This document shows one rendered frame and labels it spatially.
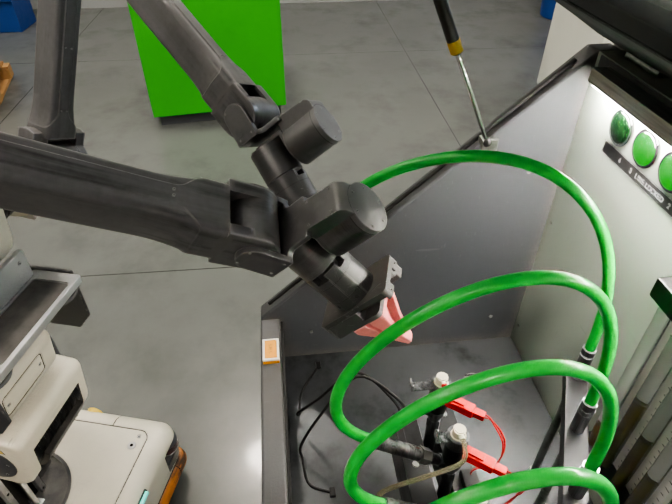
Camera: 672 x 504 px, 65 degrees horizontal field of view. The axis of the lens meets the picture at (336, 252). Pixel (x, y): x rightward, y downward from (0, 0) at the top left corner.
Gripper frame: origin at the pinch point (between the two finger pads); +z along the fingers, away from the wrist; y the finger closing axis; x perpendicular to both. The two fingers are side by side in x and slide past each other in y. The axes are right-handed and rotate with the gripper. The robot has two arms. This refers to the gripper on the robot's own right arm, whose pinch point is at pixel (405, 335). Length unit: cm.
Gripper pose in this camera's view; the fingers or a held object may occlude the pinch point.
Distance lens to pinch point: 66.7
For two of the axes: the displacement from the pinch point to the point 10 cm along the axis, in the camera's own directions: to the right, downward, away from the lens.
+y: 7.0, -4.8, -5.3
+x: 1.6, -6.2, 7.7
